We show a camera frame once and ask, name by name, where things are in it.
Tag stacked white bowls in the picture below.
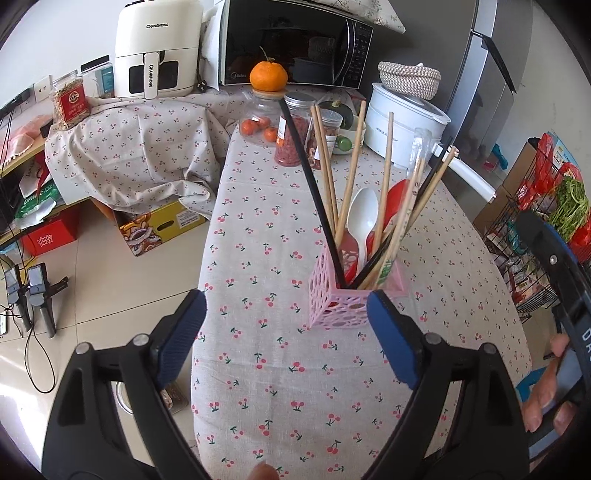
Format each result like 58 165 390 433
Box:
332 115 359 155

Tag white plastic spoon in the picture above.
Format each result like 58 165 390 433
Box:
346 188 379 275

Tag light bamboo printed chopstick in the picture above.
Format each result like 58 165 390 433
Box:
372 156 425 290
358 146 461 291

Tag brown wooden chopstick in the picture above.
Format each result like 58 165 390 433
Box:
372 112 394 255
335 100 367 247
313 103 341 229
311 105 335 233

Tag dark green squash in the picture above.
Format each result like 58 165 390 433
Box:
318 100 355 130

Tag red plastic spoon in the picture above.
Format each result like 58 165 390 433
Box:
344 180 408 283

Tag green leafy vegetables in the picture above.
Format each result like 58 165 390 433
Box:
548 176 589 242

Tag black wire storage rack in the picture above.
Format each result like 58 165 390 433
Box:
482 138 591 324

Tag woven rope basket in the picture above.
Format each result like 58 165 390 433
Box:
378 61 442 101

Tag glass jar with tangerines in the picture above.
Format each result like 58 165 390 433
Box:
238 90 280 147

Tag floral microwave cover cloth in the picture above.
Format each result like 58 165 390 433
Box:
318 0 406 34

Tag pink perforated utensil holder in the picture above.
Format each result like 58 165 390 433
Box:
307 246 410 330

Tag orange tangerine on lid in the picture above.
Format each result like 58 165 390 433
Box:
249 49 288 92

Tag grey refrigerator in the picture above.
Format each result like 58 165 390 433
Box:
359 0 537 172

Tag black microwave oven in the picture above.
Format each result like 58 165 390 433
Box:
219 1 374 89

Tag person's right hand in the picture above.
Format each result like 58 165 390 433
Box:
522 334 577 436

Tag white electric cooking pot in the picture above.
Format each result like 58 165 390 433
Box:
366 81 496 203

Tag labelled jar of dried fruit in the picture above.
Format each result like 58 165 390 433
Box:
305 108 344 170

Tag red gift box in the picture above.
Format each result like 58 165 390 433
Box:
21 207 79 256

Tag cherry print tablecloth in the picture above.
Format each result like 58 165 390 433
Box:
44 85 535 480

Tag clear plastic chopstick sleeve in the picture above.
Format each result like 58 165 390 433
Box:
375 127 434 291

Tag spare gripper on floor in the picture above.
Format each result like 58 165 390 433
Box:
3 263 69 338

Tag yellow printed cardboard box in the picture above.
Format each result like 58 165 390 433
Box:
92 199 206 257

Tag jar of red goji berries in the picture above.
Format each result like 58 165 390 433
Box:
274 92 315 167

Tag black chopstick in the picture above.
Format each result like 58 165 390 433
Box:
279 98 348 288
348 146 454 291

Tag small green fruit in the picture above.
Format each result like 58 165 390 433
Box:
335 135 353 154

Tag red label tea jar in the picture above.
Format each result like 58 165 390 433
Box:
51 77 90 130

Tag white air fryer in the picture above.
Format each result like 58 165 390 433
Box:
113 1 204 100

